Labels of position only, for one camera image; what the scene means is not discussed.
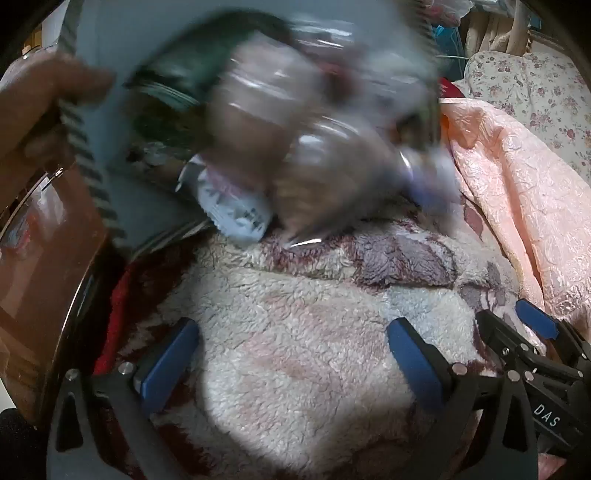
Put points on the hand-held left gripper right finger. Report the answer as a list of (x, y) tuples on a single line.
[(415, 362)]

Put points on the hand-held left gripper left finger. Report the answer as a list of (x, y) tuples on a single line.
[(170, 362)]

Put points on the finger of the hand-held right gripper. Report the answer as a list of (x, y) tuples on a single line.
[(535, 319), (503, 339)]

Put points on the white pink snack packet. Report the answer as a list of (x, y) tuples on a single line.
[(231, 201)]

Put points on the striped rim box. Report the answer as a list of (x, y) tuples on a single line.
[(106, 46)]

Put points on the floral fleece blanket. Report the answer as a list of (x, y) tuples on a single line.
[(277, 323)]

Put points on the pink quilt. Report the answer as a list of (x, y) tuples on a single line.
[(508, 184)]

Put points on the floral bedding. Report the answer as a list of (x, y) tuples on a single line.
[(531, 83)]

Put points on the clear wrapped snack packet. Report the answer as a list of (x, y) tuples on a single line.
[(286, 120)]

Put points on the green snack packet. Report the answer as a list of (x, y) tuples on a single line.
[(184, 78)]

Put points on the blue plastic bag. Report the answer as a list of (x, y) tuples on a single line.
[(445, 46)]

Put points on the beige curtain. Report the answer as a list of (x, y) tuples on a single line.
[(498, 32)]

